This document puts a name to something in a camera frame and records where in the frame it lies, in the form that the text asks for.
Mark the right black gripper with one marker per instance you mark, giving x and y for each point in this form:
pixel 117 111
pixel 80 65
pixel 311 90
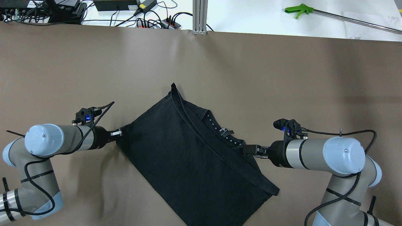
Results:
pixel 276 153

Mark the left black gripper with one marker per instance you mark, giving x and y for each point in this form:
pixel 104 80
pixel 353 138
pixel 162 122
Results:
pixel 101 138

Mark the black t-shirt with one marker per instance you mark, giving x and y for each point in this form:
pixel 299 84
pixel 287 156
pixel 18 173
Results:
pixel 194 164

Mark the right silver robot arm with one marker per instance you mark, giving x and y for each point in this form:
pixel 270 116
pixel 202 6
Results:
pixel 353 172

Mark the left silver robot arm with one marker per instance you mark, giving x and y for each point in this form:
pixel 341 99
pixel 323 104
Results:
pixel 39 195

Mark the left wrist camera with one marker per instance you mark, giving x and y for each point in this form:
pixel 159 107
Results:
pixel 86 116

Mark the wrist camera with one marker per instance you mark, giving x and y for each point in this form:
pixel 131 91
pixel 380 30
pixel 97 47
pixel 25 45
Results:
pixel 292 129
pixel 86 116

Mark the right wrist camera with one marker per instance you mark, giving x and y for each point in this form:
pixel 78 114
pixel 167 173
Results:
pixel 292 129

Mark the aluminium profile post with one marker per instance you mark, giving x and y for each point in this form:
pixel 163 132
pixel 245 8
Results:
pixel 199 17

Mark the green handled reacher tool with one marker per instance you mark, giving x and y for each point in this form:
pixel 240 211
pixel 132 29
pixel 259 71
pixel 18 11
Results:
pixel 304 9

